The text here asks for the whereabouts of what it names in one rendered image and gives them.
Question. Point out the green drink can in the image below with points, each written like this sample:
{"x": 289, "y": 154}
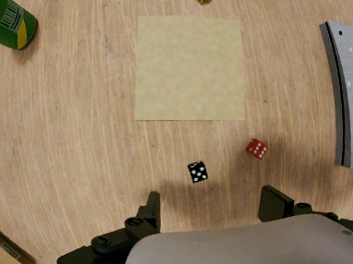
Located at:
{"x": 17, "y": 25}

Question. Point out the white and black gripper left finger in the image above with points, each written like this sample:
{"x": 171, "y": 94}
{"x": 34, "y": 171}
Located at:
{"x": 114, "y": 247}

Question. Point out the red die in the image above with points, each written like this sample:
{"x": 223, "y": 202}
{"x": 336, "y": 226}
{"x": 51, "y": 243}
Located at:
{"x": 256, "y": 148}

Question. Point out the beige square mat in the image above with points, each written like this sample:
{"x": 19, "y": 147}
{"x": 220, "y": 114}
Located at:
{"x": 189, "y": 68}

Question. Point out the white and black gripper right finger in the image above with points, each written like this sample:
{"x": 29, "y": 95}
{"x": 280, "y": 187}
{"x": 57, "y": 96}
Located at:
{"x": 275, "y": 205}

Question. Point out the black die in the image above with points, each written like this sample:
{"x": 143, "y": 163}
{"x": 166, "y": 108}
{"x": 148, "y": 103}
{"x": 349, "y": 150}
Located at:
{"x": 197, "y": 172}

